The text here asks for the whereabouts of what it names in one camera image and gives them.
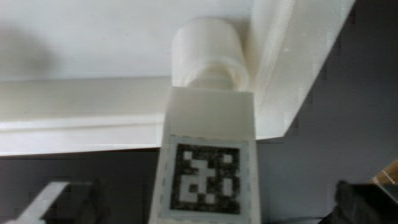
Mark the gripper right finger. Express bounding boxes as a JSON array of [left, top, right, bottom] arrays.
[[331, 181, 398, 224]]

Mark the white leg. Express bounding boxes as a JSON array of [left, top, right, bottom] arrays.
[[150, 18, 262, 224]]

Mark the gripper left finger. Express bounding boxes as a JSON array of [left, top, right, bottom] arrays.
[[4, 181, 109, 224]]

